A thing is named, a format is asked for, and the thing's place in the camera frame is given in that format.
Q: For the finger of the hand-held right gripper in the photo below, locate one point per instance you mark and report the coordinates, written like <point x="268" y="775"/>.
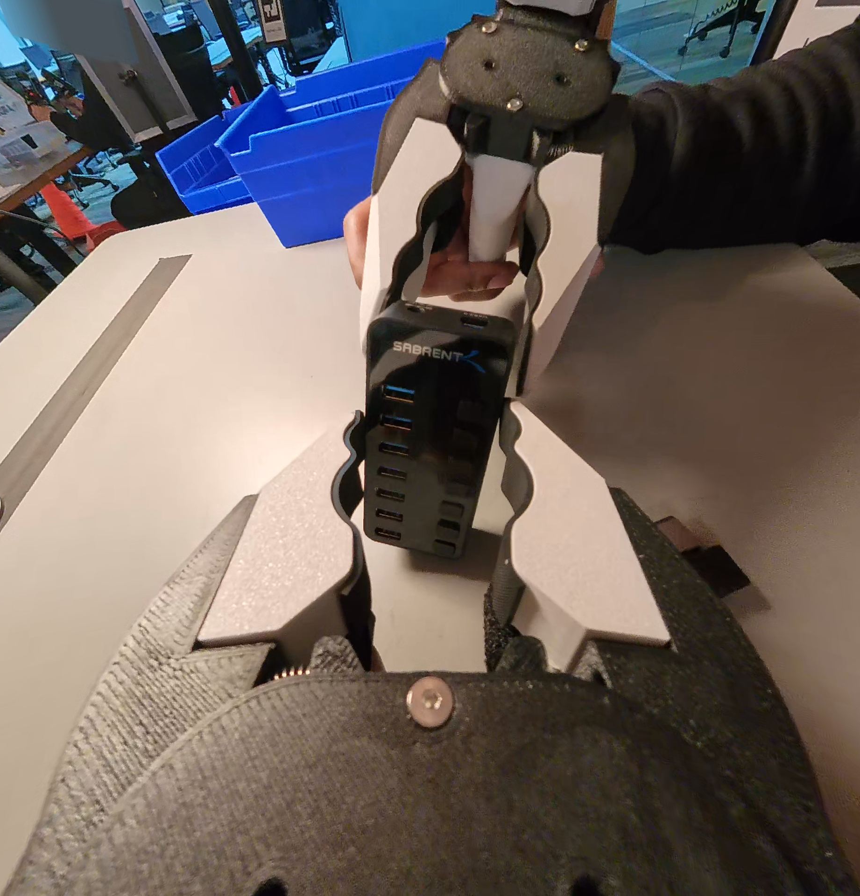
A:
<point x="402" y="210"/>
<point x="570" y="245"/>

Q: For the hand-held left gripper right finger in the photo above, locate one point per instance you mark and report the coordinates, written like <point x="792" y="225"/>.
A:
<point x="584" y="560"/>

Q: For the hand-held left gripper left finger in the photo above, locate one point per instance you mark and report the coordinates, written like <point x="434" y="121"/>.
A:
<point x="283" y="560"/>

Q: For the glossy black switched usb hub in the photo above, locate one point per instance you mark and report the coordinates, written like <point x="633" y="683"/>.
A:
<point x="430" y="392"/>

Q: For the person's right forearm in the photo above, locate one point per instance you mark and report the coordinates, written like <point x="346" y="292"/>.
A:
<point x="752" y="140"/>

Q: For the person's right hand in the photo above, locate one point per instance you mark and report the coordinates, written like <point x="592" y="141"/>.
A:
<point x="465" y="280"/>

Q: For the blue plastic bin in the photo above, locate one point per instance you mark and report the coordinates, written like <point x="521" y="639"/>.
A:
<point x="192" y="168"/>
<point x="318" y="161"/>

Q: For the black office chair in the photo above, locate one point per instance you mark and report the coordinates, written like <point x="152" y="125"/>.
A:
<point x="717" y="21"/>

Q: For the black white marker sign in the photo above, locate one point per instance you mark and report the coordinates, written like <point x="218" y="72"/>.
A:
<point x="272" y="17"/>

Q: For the black light stand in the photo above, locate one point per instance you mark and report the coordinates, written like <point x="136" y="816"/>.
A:
<point x="237" y="35"/>

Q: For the grey panel board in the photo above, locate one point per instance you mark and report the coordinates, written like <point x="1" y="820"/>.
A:
<point x="157" y="84"/>

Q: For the orange traffic cone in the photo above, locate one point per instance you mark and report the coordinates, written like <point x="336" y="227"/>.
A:
<point x="69" y="210"/>

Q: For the printed paper sign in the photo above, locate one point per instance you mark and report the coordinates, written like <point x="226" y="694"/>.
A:
<point x="17" y="140"/>

